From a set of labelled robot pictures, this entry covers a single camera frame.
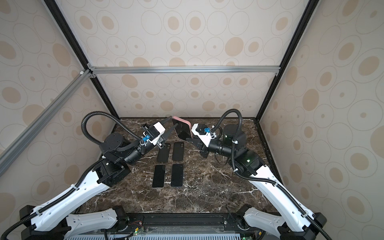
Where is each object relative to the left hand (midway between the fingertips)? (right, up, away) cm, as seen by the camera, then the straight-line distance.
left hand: (174, 119), depth 49 cm
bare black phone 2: (-4, -31, +42) cm, 52 cm away
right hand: (+5, -6, +11) cm, 13 cm away
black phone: (-5, -18, +51) cm, 54 cm away
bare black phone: (-15, -30, +41) cm, 53 cm away
